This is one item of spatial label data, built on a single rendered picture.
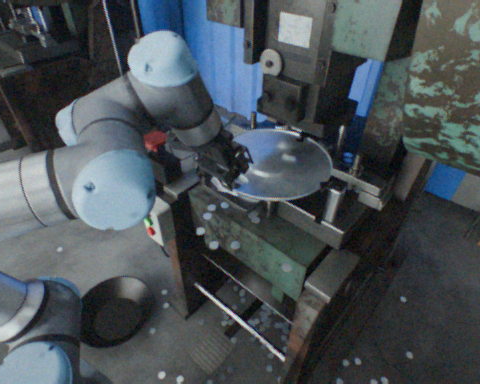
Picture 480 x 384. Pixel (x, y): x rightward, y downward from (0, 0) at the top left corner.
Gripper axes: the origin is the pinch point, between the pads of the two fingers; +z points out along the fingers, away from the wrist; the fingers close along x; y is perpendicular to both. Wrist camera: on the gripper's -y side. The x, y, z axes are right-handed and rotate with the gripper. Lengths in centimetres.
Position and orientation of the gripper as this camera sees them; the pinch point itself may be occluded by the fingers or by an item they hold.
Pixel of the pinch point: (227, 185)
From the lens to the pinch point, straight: 69.4
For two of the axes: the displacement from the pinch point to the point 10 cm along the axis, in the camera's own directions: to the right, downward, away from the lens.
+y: 7.7, 4.2, -4.8
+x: 5.8, -7.8, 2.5
